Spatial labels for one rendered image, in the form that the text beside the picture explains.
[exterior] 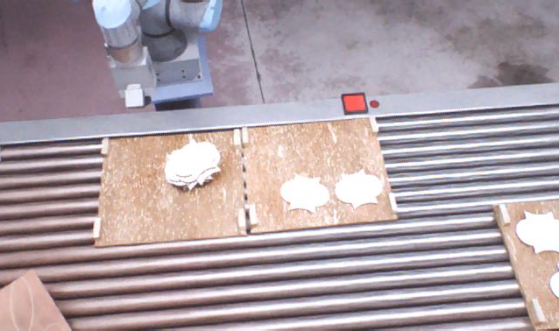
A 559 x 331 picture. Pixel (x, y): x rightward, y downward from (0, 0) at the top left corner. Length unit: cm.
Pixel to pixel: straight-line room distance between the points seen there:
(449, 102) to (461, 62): 144
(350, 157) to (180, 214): 53
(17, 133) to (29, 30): 176
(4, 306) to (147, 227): 40
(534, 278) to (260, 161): 80
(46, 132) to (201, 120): 48
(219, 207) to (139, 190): 24
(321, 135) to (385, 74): 149
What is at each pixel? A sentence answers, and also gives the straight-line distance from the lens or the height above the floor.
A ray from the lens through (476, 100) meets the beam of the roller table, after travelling 194.
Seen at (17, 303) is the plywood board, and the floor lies 104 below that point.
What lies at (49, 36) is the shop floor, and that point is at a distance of 354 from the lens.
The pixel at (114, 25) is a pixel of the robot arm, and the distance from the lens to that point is 128.
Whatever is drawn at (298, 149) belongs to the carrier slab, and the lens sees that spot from 169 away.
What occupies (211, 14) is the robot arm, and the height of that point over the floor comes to 118.
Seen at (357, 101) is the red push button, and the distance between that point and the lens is 183.
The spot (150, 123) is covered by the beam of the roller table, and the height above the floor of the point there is 91.
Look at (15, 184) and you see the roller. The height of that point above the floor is 91.
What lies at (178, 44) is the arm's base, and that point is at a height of 102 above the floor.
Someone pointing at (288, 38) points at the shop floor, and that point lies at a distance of 330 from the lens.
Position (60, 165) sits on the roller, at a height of 91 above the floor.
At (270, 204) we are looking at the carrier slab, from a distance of 159.
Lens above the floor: 234
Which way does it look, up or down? 58 degrees down
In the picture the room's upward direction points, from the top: straight up
